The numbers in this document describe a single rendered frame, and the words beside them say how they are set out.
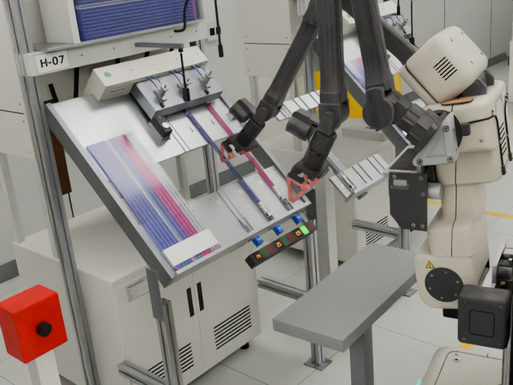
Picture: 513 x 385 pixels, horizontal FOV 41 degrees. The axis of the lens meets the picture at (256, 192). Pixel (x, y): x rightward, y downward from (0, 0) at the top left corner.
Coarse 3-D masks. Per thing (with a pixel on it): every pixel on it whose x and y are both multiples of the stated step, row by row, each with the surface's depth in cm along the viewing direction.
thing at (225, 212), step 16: (256, 176) 248; (272, 176) 251; (224, 192) 235; (240, 192) 239; (256, 192) 243; (272, 192) 246; (288, 192) 250; (192, 208) 225; (208, 208) 228; (224, 208) 231; (240, 208) 235; (256, 208) 238; (272, 208) 242; (288, 208) 245; (208, 224) 224; (224, 224) 227; (240, 224) 231; (256, 224) 234; (224, 240) 223
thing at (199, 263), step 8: (296, 208) 245; (304, 208) 250; (280, 216) 238; (288, 216) 243; (264, 224) 233; (272, 224) 235; (280, 224) 245; (256, 232) 230; (264, 232) 239; (240, 240) 223; (248, 240) 231; (224, 248) 218; (232, 248) 225; (208, 256) 213; (216, 256) 218; (192, 264) 209; (200, 264) 213; (176, 272) 204; (184, 272) 207; (192, 272) 215; (176, 280) 210
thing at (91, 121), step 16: (128, 96) 240; (64, 112) 222; (80, 112) 226; (96, 112) 229; (112, 112) 232; (128, 112) 236; (176, 112) 247; (192, 112) 251; (208, 112) 255; (224, 112) 260; (80, 128) 222; (96, 128) 225; (112, 128) 228; (128, 128) 232; (144, 128) 235; (176, 128) 243; (192, 128) 246; (208, 128) 250; (240, 128) 259; (160, 144) 234; (176, 144) 238; (192, 144) 242; (160, 160) 230
